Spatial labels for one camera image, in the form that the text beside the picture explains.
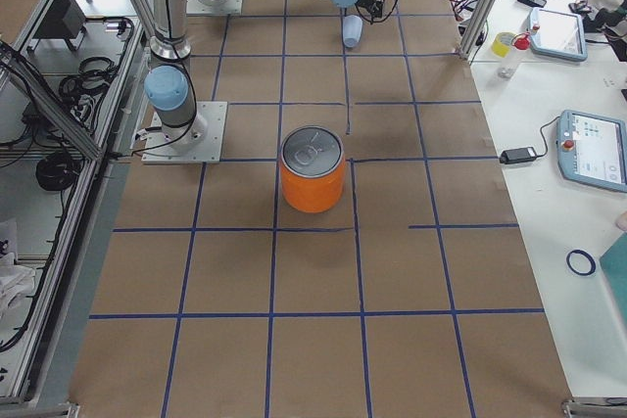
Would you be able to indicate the yellow tape roll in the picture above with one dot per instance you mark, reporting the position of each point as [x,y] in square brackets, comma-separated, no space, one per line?
[502,43]

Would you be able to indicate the orange can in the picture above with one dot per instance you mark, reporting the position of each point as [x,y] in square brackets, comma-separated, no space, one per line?
[312,169]

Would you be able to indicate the teach pendant far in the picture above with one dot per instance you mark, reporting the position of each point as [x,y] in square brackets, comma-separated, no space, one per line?
[557,35]

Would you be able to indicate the aluminium frame rail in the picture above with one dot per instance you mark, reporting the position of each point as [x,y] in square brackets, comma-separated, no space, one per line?
[53,176]

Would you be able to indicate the black power brick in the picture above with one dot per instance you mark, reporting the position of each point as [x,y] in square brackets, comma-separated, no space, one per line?
[518,155]

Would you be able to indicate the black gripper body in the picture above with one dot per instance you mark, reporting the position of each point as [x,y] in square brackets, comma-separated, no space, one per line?
[370,7]

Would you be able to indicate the teach pendant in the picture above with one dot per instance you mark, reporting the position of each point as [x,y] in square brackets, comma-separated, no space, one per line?
[557,35]
[591,150]

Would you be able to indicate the green mat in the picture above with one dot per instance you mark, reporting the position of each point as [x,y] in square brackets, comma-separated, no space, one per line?
[613,263]

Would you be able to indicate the teach pendant near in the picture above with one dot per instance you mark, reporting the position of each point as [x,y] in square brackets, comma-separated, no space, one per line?
[591,150]

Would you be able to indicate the light blue cup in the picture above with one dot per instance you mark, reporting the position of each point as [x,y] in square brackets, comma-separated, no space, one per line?
[352,26]

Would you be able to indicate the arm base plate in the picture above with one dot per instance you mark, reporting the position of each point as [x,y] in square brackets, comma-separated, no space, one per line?
[201,144]
[213,8]

